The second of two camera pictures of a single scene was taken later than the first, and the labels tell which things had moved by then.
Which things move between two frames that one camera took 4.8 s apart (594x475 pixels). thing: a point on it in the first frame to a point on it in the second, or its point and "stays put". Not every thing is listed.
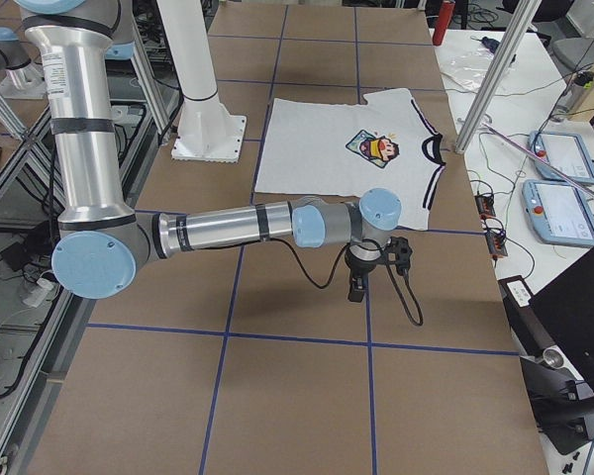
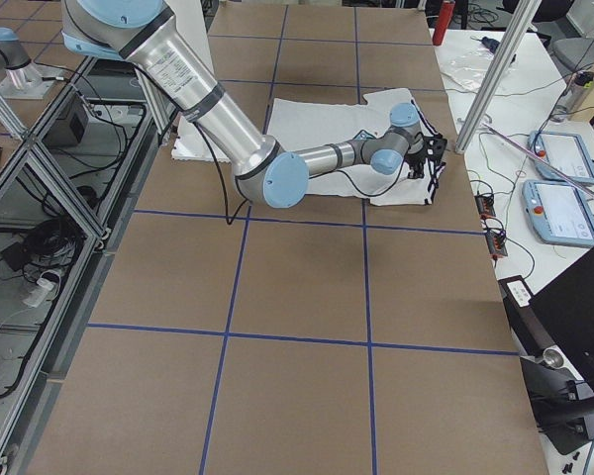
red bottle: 444,20 stays put
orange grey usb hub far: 485,205 stays put
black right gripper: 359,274 to 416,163
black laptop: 568,322 stays put
